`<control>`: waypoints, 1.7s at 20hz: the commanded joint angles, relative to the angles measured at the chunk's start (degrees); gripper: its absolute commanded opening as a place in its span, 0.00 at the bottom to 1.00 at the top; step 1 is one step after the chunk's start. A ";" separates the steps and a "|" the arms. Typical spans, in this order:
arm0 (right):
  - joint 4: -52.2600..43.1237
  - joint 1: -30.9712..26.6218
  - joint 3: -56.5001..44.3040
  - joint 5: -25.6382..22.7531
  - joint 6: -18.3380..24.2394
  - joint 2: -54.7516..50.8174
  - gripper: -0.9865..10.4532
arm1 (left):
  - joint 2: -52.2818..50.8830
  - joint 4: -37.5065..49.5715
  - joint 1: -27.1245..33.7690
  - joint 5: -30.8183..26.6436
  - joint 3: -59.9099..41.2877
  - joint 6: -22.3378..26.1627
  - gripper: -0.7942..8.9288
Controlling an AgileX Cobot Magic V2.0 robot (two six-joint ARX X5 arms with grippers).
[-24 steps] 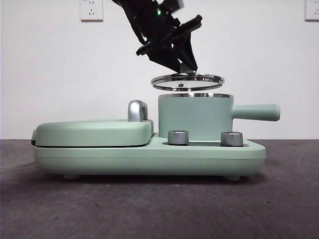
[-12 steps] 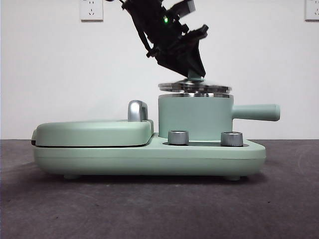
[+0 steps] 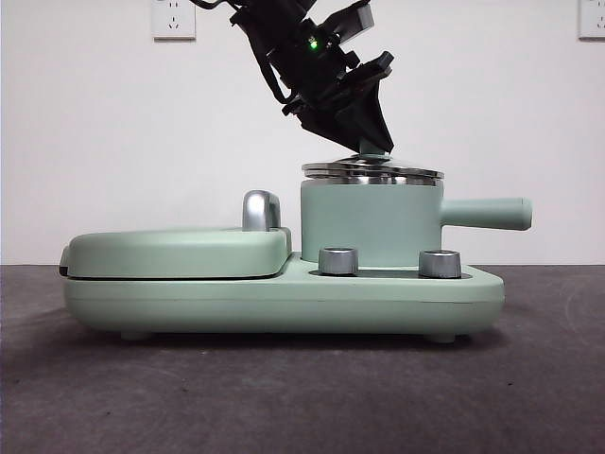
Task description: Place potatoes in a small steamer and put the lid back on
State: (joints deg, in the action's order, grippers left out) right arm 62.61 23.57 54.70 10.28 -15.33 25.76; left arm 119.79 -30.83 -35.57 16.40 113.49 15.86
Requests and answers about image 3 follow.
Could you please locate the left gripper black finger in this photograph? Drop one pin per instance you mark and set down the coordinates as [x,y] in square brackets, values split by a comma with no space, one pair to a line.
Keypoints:
[373,118]
[331,127]

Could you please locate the glass lid with green knob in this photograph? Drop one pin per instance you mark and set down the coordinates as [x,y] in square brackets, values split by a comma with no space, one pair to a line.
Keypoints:
[373,168]

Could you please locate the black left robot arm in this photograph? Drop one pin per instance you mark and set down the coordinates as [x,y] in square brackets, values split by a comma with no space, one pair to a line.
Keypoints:
[283,42]

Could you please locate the silver control knob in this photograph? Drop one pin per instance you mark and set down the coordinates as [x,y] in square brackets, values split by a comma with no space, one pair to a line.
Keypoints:
[439,264]
[337,261]

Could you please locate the mint green breakfast machine base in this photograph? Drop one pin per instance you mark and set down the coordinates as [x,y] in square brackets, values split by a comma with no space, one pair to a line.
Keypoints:
[283,298]

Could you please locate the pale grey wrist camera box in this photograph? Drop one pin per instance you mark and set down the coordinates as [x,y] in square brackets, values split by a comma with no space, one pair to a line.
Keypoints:
[361,21]

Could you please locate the white wall socket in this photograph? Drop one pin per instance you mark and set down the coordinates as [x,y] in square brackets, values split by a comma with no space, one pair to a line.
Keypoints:
[165,28]
[593,28]

